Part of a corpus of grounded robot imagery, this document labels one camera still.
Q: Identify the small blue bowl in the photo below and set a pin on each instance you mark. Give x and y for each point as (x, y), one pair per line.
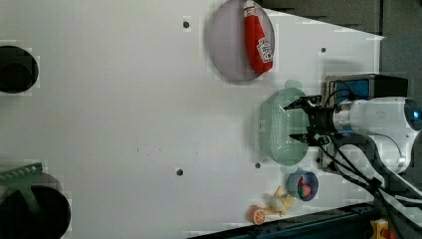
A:
(310, 179)

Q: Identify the black cylinder container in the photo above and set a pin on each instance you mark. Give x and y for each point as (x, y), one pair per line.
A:
(51, 222)

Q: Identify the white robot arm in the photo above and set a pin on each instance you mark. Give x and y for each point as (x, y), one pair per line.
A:
(392, 123)

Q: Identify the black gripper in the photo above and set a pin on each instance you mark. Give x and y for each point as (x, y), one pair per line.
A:
(321, 121)

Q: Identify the black camera mount cylinder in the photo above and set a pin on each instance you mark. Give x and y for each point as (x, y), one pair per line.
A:
(19, 70)

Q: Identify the peeled banana toy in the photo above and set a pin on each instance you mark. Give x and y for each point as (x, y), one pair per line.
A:
(280, 203)

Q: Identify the grey round plate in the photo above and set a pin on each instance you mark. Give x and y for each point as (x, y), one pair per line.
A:
(226, 43)

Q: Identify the orange slice toy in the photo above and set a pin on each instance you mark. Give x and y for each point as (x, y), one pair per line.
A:
(257, 215)

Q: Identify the black toaster oven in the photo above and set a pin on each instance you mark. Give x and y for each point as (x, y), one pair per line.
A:
(365, 87)

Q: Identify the mint green strainer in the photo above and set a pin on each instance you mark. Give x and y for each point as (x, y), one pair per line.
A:
(275, 126)

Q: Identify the green spatula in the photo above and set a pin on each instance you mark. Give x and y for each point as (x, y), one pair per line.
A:
(22, 179)

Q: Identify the pink strawberry toy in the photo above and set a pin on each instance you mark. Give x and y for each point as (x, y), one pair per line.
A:
(304, 191)

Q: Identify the red ketchup bottle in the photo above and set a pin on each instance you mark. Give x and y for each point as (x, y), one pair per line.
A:
(258, 47)

